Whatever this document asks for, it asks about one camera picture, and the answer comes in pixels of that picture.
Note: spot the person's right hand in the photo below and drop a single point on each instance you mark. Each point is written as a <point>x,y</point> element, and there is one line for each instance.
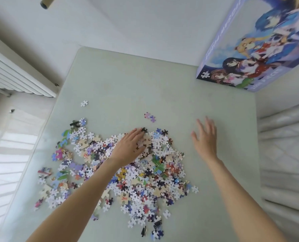
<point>208,143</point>

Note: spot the person's left hand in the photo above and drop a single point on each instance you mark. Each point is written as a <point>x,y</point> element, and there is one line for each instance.
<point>126,148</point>

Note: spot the pile of puzzle pieces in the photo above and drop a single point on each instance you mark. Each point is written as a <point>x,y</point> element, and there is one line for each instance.
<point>154,168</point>

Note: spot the cartoon print puzzle box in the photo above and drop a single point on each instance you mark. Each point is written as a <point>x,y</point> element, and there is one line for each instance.
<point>240,47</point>

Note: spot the person's left forearm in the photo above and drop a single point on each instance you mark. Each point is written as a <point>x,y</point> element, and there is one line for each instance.
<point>78,201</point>

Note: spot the person's right forearm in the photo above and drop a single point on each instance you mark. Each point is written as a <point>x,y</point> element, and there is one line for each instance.
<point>242,204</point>

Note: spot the grey patterned curtain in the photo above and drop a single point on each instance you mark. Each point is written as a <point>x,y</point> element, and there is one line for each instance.
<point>285,161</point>

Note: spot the white radiator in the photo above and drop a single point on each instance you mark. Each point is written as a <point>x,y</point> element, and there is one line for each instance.
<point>15,70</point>

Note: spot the brass wall fixture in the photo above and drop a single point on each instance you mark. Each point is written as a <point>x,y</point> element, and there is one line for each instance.
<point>46,2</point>

